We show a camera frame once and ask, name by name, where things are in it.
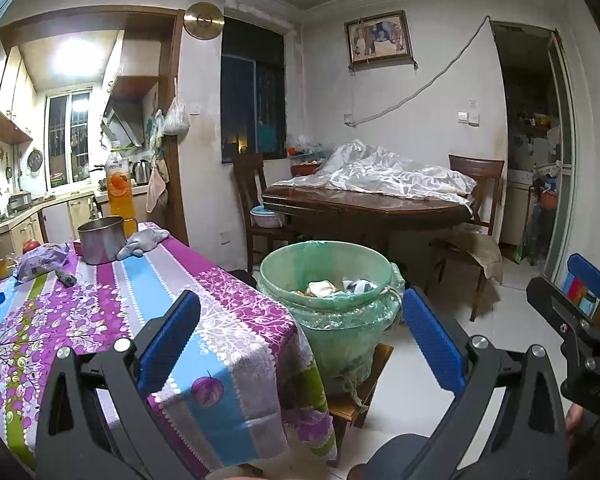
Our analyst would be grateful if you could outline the kitchen ceiling light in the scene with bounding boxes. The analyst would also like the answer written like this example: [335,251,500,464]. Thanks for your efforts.
[52,40,98,78]

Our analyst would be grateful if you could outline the pile of bowls and baskets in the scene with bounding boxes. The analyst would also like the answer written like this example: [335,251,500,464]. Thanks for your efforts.
[286,135,331,177]

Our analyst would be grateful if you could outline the cream kitchen cabinets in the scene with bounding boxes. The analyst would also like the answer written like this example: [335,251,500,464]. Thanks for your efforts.
[0,187,151,256]
[0,45,38,143]

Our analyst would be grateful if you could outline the beige cloth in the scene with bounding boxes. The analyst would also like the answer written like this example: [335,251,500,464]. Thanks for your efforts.
[430,227,504,283]

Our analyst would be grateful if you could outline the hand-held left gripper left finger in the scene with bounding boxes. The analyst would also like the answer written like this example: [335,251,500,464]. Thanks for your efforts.
[35,290,203,480]

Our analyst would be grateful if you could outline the white sliding door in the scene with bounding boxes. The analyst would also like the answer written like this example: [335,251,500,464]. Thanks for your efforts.
[547,27,581,281]

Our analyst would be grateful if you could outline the barred kitchen window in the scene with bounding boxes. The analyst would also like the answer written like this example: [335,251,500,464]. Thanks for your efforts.
[45,89,95,191]

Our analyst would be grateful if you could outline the colourful striped box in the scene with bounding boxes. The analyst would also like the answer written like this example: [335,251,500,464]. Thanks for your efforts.
[562,271,600,319]

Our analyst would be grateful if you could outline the dark room window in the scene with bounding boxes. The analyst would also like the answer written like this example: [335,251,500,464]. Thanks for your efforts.
[220,16,287,165]

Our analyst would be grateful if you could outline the orange juice bottle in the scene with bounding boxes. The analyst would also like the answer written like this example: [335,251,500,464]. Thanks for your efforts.
[106,141,133,223]

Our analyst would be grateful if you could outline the green lined trash bin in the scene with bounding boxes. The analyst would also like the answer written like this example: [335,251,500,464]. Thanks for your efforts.
[256,240,406,396]

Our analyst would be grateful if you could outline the purple snack bag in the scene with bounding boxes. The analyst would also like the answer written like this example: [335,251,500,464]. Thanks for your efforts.
[12,242,71,283]

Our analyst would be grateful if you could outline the dark wooden dining table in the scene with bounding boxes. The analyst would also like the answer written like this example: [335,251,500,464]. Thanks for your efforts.
[261,180,473,261]

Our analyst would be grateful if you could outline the framed elephant picture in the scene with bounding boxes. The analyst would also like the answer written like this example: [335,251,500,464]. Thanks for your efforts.
[344,10,413,68]

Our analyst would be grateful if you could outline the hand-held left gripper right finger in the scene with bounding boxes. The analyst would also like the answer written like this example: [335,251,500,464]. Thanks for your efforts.
[402,286,570,480]

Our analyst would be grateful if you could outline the steel range hood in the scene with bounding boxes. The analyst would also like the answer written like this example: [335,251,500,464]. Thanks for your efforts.
[101,97,146,148]

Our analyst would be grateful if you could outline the gold round wall plate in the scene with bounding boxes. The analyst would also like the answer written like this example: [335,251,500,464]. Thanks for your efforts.
[184,1,226,40]

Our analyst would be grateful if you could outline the blue plastic basin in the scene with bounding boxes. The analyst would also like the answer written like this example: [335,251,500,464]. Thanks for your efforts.
[250,205,284,229]

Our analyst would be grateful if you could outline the dark wooden chair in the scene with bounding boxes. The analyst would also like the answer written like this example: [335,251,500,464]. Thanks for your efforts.
[232,152,286,273]

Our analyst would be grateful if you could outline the small wooden stool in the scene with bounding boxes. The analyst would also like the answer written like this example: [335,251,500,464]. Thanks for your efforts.
[325,342,396,468]

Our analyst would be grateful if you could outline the pink hanging towel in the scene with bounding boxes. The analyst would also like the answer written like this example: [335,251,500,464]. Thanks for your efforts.
[145,160,170,213]

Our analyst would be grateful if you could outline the floral purple blue tablecloth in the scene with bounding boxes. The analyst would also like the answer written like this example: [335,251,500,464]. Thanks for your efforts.
[0,221,338,478]

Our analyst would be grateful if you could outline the cream lower kitchen cabinets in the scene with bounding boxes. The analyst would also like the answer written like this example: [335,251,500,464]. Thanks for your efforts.
[0,187,151,256]

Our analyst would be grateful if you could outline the white wall cable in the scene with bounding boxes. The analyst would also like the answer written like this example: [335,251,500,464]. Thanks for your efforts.
[345,15,496,128]

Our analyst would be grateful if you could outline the steel mug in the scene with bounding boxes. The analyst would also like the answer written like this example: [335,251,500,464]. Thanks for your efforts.
[76,216,138,266]

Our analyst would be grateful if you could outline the person's dark trouser leg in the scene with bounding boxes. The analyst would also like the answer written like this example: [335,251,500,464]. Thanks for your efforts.
[364,434,433,480]

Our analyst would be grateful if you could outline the white wall switch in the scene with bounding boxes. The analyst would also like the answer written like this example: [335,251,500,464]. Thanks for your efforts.
[456,102,482,127]

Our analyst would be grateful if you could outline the brown wooden chair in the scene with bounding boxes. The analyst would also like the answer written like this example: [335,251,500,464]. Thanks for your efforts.
[427,154,506,322]

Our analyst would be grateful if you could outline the person's right hand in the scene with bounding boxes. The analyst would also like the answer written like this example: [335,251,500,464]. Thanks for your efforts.
[565,404,588,437]

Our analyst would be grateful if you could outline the grey glove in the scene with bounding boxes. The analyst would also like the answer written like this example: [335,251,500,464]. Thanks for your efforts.
[116,228,171,260]

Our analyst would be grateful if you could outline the hanging clear plastic bag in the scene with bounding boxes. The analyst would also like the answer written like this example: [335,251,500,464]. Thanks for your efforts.
[162,95,190,137]

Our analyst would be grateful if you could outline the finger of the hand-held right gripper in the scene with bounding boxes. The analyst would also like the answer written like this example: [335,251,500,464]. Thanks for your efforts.
[526,276,600,361]
[566,253,600,302]

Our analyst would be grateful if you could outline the white carton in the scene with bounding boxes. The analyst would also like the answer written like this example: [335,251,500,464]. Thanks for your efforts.
[300,280,338,297]

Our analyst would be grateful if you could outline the cream upper kitchen cabinets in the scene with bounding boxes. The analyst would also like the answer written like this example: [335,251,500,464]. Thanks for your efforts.
[0,45,38,143]

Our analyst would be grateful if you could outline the white plastic sheet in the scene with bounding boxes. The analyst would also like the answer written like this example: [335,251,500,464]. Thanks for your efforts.
[292,140,478,201]

